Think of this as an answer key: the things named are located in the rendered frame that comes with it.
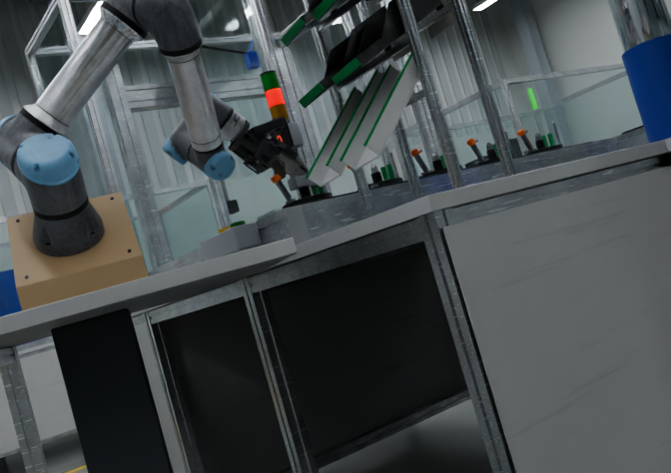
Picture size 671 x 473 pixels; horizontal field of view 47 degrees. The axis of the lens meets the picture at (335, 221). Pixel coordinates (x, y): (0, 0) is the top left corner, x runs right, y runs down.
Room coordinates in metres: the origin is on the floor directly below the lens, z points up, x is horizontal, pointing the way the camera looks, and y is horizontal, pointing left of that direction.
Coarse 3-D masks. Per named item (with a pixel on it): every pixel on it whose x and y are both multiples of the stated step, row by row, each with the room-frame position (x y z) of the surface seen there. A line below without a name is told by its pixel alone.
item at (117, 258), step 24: (24, 216) 1.79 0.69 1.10; (120, 216) 1.78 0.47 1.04; (24, 240) 1.72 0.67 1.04; (120, 240) 1.71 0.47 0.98; (24, 264) 1.65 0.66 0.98; (48, 264) 1.65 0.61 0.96; (72, 264) 1.65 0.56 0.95; (96, 264) 1.65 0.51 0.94; (120, 264) 1.66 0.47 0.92; (144, 264) 1.68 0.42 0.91; (24, 288) 1.60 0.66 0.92; (48, 288) 1.62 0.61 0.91; (72, 288) 1.63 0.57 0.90; (96, 288) 1.64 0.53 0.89
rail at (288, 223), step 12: (276, 216) 1.89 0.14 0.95; (288, 216) 1.85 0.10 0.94; (300, 216) 1.87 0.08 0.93; (264, 228) 1.97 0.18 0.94; (276, 228) 1.91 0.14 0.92; (288, 228) 1.86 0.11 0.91; (300, 228) 1.87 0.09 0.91; (264, 240) 1.97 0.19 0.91; (276, 240) 1.92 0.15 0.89; (300, 240) 1.86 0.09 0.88; (192, 252) 2.32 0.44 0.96; (168, 264) 2.48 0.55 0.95; (180, 264) 2.42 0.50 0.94
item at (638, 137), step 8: (640, 128) 2.56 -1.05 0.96; (624, 136) 2.61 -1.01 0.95; (632, 136) 2.59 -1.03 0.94; (640, 136) 2.57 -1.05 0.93; (608, 144) 2.61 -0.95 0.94; (616, 144) 2.64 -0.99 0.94; (624, 144) 2.62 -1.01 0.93; (632, 144) 2.60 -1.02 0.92; (640, 144) 2.57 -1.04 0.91; (608, 152) 2.60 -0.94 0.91
